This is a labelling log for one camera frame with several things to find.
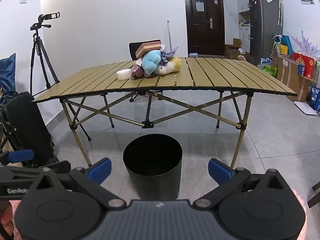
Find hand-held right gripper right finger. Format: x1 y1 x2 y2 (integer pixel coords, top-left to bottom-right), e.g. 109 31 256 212
194 158 285 208

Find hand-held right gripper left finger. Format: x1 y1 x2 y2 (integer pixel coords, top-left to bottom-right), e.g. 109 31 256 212
36 158 127 209

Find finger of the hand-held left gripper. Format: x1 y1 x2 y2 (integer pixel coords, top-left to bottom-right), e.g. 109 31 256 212
0 160 72 180
0 149 35 165

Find black round bin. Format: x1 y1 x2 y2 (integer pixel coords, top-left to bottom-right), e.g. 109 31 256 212
123 134 183 201

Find pink satin scrunchie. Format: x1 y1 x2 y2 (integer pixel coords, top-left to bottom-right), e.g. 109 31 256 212
131 64 145 78

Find yellow and white plush toy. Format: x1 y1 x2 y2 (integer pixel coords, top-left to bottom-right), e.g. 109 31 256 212
153 57 181 76

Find light blue plush toy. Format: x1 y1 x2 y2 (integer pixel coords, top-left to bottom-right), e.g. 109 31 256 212
142 50 162 75

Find purple knit cloth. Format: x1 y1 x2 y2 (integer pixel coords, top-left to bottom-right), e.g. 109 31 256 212
160 46 179 64

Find layered pink yellow sponge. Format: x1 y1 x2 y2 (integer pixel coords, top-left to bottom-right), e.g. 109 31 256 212
136 40 162 59

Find black suitcase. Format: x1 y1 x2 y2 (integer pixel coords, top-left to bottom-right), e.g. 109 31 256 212
0 92 55 167

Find blue patterned cushion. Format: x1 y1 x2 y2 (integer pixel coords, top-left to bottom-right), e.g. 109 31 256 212
0 53 16 103

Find folding slatted table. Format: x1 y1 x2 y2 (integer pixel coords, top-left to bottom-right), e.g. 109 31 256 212
32 57 298 167

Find dark wooden furniture piece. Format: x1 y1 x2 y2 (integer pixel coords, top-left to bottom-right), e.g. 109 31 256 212
307 180 320 208

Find white round container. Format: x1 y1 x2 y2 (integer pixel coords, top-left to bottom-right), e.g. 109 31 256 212
117 69 132 80

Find white floor scale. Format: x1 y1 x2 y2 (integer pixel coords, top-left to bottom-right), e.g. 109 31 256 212
294 101 318 116

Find green plastic bag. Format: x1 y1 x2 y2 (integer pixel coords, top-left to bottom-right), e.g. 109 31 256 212
262 65 278 78

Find large taped cardboard box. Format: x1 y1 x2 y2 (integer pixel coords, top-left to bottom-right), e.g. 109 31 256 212
276 55 317 102

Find blue printed bag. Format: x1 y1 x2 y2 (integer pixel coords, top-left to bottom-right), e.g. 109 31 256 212
310 85 320 113

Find small cardboard boxes pile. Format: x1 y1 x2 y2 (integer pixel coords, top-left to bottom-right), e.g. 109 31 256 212
225 38 250 61

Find black folding chair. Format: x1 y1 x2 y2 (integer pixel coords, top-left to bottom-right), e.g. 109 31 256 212
129 41 163 103

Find red gift box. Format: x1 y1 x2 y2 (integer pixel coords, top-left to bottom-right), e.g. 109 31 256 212
292 52 317 78

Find white base cabinet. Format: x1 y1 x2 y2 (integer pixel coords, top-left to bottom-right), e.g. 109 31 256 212
239 26 251 50

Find blue gift bag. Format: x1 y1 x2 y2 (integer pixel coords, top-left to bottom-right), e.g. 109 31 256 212
273 35 294 55

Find dark brown door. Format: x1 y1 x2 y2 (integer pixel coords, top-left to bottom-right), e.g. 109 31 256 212
184 0 225 57

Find grey refrigerator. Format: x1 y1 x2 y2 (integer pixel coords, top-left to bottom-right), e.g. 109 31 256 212
248 0 283 67

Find purple translucent decoration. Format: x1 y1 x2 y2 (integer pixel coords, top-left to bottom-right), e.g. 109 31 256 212
287 30 320 55

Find pale hanging strips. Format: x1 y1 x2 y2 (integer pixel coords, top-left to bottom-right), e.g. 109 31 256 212
277 0 284 27

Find white mop handle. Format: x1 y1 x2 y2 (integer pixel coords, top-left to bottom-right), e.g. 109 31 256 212
167 20 173 51

